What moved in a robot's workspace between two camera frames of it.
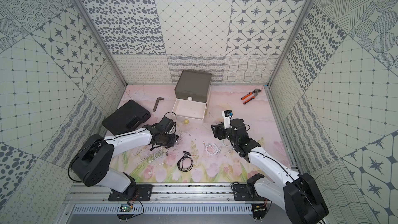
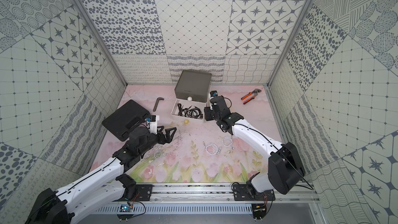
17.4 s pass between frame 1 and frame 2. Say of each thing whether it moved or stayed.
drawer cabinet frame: stayed
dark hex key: stayed
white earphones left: stayed
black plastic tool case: stayed
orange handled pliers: stayed
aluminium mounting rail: stayed
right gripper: moved
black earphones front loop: moved
